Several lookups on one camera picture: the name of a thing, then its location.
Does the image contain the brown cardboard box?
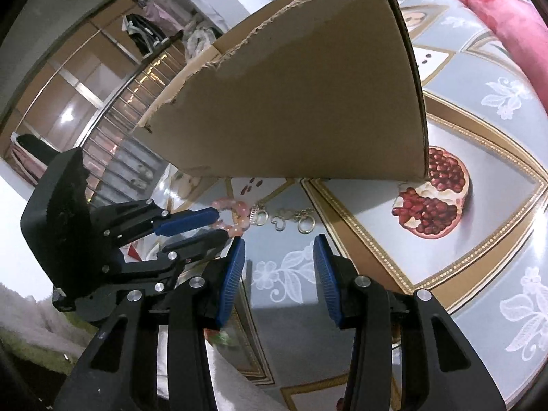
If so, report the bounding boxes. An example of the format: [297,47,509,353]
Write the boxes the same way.
[133,0,430,180]

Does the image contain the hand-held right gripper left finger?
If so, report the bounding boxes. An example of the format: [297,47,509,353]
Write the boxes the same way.
[53,236,247,411]

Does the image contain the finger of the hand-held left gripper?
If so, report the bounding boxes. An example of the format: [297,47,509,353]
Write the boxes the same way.
[103,229,229,296]
[88,199,220,247]

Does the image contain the silver hoop earring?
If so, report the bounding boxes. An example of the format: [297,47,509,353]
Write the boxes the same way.
[292,208,316,235]

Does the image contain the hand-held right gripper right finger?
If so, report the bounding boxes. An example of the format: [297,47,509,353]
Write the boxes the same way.
[312,235,508,411]

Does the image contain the pink blanket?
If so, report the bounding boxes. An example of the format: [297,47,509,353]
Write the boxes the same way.
[417,0,548,116]

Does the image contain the metal railing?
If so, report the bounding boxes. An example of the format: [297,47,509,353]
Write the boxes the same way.
[81,43,206,206]

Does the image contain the black hanging coat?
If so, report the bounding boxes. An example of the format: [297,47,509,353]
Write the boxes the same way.
[11,134,58,185]

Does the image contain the black white hanging garment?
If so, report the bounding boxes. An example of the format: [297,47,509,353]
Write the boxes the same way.
[121,13,167,56]

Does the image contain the wooden sliding door wardrobe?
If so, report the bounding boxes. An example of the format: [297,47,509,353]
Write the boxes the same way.
[0,0,185,163]

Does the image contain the pink hanging garment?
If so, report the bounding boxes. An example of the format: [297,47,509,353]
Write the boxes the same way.
[143,0,191,35]

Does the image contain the grey fuzzy blanket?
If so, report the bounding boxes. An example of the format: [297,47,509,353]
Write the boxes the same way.
[0,283,99,377]

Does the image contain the pink bead bracelet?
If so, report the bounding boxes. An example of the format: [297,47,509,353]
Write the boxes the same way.
[211,197,251,238]

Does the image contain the white fluffy garment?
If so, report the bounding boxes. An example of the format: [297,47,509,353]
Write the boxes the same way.
[182,21,223,58]

